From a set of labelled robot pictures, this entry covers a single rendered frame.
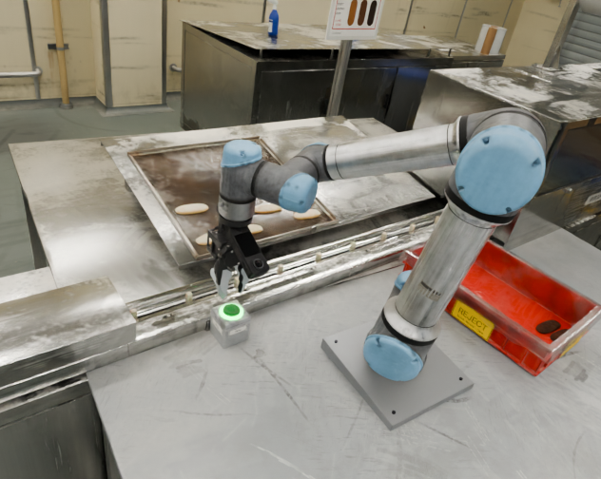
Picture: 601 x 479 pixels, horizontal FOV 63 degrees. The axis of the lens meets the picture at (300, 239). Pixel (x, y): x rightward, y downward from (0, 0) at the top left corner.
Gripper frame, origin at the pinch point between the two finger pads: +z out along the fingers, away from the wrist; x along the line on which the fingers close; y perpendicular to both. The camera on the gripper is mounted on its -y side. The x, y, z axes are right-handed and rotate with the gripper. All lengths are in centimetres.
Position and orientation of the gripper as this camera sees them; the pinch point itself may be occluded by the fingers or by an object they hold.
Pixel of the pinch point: (233, 293)
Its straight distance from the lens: 113.9
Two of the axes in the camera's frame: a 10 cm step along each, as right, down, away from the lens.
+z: -1.6, 8.3, 5.4
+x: -7.9, 2.2, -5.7
